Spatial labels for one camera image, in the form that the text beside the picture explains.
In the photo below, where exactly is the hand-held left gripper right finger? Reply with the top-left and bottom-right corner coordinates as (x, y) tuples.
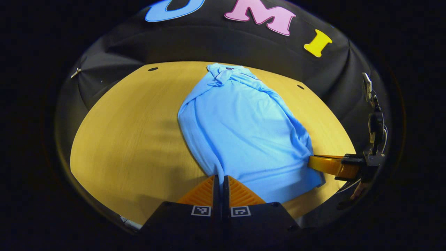
(223, 175), (302, 241)

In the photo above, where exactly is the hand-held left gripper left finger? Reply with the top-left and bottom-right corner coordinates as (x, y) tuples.
(139, 175), (222, 241)

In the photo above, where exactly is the light blue T-shirt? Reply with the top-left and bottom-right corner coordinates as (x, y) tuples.
(177, 63), (326, 204)

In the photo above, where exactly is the small white object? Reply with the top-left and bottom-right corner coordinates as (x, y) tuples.
(120, 215), (143, 230)

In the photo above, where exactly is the black backdrop cloth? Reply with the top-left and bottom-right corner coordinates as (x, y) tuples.
(56, 0), (391, 227)

